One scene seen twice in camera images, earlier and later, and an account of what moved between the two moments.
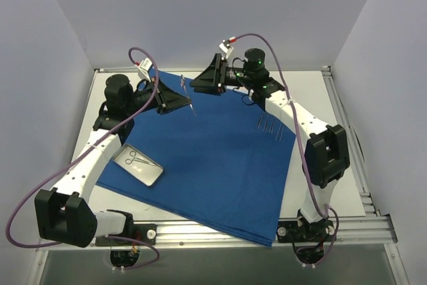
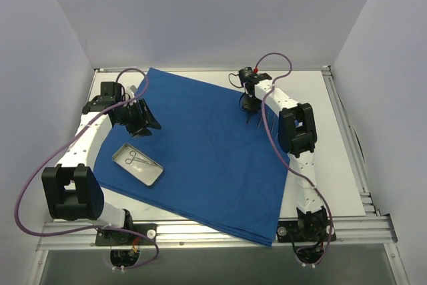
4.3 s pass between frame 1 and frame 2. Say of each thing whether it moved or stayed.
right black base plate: stayed
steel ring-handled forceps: stayed
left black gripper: moved
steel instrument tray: stayed
